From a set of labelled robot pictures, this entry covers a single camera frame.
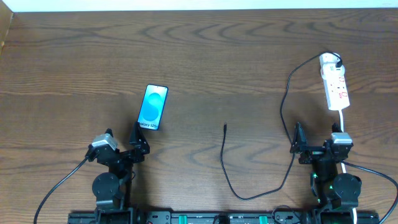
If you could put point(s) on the white power strip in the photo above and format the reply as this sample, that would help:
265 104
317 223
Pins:
336 93

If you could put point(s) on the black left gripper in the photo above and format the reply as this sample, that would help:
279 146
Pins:
121 155

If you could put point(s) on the blue Samsung Galaxy smartphone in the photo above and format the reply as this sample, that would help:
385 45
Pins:
152 106

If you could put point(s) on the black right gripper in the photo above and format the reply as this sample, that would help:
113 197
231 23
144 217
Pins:
318 149

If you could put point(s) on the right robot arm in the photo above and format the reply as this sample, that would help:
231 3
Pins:
337 192

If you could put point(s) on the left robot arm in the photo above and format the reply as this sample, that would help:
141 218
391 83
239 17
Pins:
112 189

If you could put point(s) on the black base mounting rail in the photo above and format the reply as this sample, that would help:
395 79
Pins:
166 217

